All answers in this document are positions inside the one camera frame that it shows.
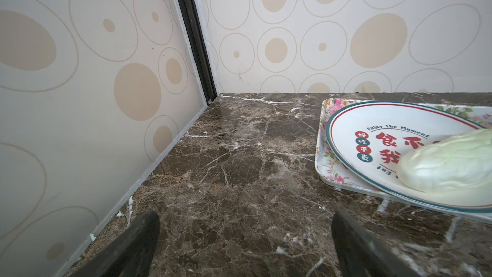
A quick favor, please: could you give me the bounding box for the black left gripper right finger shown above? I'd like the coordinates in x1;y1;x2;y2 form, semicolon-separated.
331;210;418;276

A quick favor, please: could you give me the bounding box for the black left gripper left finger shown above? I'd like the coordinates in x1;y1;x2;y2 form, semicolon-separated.
72;211;160;277

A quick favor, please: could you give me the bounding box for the floral rectangular tray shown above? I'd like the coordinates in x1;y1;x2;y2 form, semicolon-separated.
315;98;491;223

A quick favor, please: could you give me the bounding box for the white plate with red text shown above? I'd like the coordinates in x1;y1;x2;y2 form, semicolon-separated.
325;101;491;214

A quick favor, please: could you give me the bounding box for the pale green cabbage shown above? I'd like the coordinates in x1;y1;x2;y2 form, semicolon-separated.
396;129;491;193

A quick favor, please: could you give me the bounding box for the black vertical frame post left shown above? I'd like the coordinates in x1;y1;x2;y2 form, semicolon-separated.
178;0;217;105

